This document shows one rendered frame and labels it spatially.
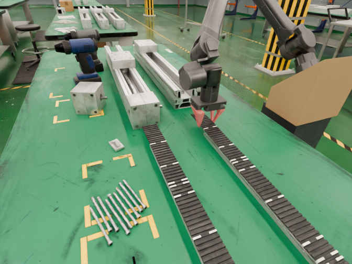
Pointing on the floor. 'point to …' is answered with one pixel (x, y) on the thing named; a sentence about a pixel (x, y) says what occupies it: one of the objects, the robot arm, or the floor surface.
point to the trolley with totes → (332, 29)
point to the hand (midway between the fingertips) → (205, 122)
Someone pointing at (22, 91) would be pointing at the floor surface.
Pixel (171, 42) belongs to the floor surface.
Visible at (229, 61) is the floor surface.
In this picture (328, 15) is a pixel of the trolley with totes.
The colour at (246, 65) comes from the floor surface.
